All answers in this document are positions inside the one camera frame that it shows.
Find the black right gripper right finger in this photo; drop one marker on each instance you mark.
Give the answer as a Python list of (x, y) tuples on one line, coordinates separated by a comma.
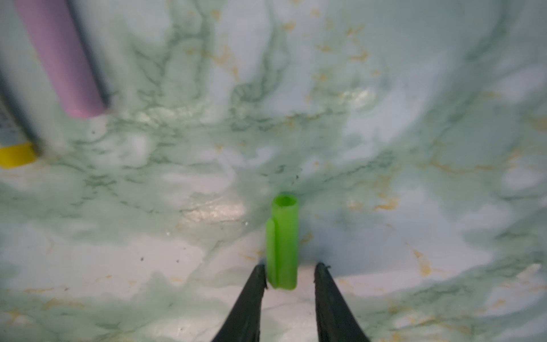
[(335, 321)]

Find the pink pen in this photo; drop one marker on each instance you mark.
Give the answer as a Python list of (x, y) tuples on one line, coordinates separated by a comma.
[(52, 31)]

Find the light green pen cap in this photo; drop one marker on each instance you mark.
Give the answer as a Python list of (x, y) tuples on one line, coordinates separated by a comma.
[(282, 242)]

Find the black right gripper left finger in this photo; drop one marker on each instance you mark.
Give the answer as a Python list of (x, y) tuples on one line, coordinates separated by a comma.
[(243, 321)]

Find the white pen yellow end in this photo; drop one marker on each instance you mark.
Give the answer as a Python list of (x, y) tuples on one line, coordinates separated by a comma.
[(18, 146)]

